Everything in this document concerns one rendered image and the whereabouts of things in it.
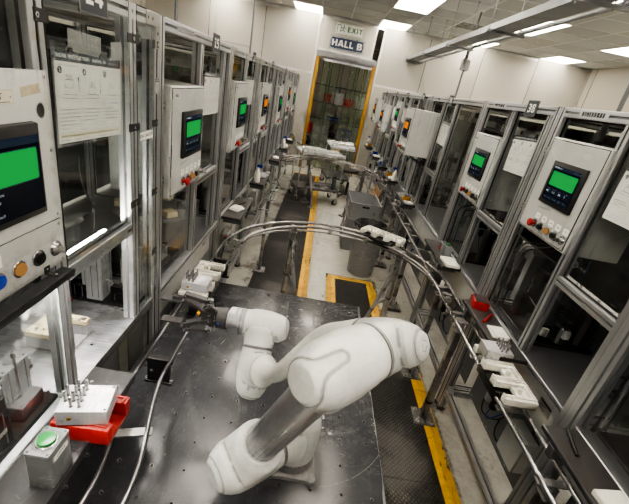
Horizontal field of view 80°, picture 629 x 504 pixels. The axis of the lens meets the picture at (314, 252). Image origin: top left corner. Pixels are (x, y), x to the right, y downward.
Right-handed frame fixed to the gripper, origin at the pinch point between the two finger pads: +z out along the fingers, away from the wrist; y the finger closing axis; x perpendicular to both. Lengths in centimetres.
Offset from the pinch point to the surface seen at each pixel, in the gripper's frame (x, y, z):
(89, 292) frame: -25, -17, 43
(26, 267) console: 35.1, 29.6, 19.5
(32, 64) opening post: 23, 71, 22
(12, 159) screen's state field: 36, 54, 18
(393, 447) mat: -54, -111, -118
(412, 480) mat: -34, -111, -126
